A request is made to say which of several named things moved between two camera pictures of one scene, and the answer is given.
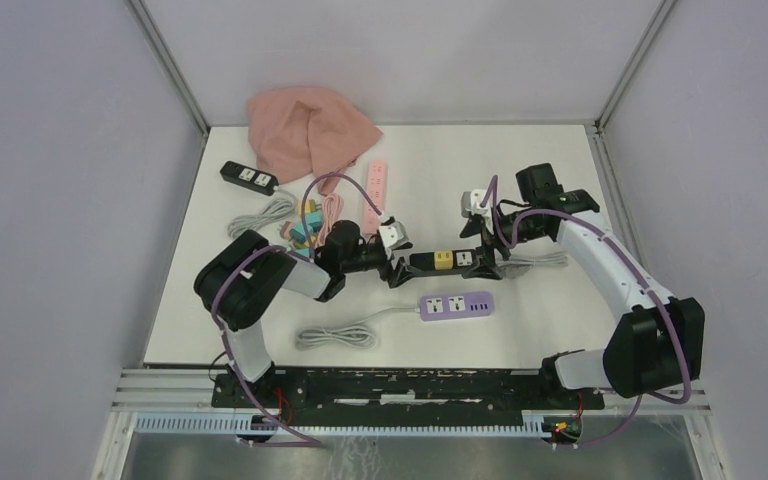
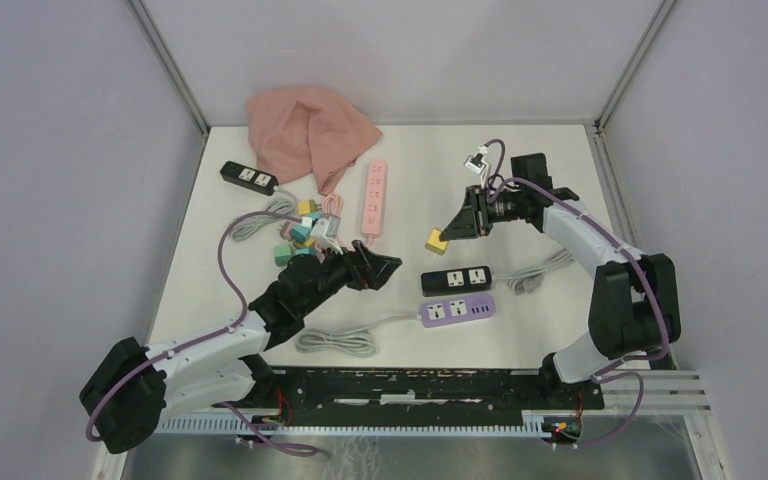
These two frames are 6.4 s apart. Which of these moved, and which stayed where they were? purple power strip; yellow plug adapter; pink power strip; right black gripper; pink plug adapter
Moved: right black gripper
Stayed: purple power strip; pink power strip; pink plug adapter; yellow plug adapter
